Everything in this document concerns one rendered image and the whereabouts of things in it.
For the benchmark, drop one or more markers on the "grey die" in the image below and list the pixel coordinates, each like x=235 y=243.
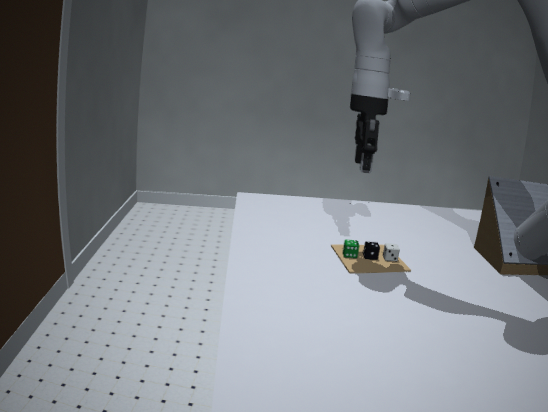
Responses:
x=391 y=252

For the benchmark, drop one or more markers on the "green die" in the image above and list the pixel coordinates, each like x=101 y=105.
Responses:
x=351 y=248

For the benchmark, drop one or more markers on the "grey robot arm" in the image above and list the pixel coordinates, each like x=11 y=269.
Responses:
x=371 y=19

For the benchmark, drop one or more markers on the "tan flat mat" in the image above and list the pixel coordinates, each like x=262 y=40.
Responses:
x=362 y=265

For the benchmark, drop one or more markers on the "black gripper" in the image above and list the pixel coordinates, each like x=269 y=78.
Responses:
x=370 y=107

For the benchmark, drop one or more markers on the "black die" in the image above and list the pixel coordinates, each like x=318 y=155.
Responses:
x=371 y=250

